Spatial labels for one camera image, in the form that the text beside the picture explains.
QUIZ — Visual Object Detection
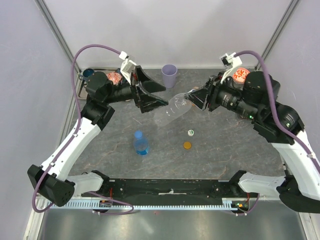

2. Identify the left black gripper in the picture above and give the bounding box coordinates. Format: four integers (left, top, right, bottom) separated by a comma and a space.
104, 65, 168, 113

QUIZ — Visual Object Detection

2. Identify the clear bottle blue-white cap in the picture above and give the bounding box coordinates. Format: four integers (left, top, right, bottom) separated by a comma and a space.
153, 93, 192, 127

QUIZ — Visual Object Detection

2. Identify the white green bottle cap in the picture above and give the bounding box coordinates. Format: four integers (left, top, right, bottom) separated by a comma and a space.
187, 129, 195, 137

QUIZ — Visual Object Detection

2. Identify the orange bottle cap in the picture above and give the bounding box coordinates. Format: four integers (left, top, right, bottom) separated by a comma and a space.
183, 141, 192, 150

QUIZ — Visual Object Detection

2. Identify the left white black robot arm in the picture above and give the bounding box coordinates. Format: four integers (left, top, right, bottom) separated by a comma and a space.
27, 65, 168, 207

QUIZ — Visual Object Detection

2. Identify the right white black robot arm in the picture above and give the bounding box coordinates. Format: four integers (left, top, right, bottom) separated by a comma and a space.
184, 71, 320, 214

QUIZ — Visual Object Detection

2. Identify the blue water bottle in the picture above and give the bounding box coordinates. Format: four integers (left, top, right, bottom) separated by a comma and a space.
133, 130, 150, 156

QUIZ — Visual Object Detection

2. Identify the lavender plastic cup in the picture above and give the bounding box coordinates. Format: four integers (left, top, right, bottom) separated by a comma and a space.
161, 64, 178, 89

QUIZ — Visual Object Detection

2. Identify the red patterned bowl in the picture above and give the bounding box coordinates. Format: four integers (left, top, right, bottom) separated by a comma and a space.
106, 72, 123, 86

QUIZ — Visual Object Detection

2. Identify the red white floral bowl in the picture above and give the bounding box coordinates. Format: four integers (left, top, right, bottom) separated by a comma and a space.
232, 67, 250, 85

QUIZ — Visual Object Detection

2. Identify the dark blue teacup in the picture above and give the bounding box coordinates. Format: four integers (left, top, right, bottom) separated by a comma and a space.
79, 68, 95, 82

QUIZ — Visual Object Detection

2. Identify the metal tray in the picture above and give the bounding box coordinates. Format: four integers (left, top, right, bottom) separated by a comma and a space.
77, 67, 123, 100

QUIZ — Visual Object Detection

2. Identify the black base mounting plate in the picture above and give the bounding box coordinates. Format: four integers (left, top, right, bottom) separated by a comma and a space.
97, 178, 258, 206

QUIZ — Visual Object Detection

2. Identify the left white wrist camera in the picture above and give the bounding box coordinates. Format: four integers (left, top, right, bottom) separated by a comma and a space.
120, 57, 137, 85

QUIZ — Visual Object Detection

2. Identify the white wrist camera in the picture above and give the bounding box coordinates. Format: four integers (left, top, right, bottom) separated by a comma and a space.
220, 52, 243, 84
120, 57, 137, 85

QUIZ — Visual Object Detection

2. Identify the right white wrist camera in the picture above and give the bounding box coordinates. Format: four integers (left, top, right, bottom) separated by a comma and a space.
220, 52, 243, 84

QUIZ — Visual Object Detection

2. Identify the slotted cable duct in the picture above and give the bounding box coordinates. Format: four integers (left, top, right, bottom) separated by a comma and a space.
51, 197, 237, 211

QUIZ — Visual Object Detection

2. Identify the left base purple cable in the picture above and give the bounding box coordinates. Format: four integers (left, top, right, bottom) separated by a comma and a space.
86, 191, 135, 217

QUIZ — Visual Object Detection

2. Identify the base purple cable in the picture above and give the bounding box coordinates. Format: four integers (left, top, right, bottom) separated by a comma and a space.
224, 193, 262, 217
86, 191, 135, 217

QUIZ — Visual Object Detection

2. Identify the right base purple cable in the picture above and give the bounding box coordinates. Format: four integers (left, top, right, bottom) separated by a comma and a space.
224, 193, 262, 217

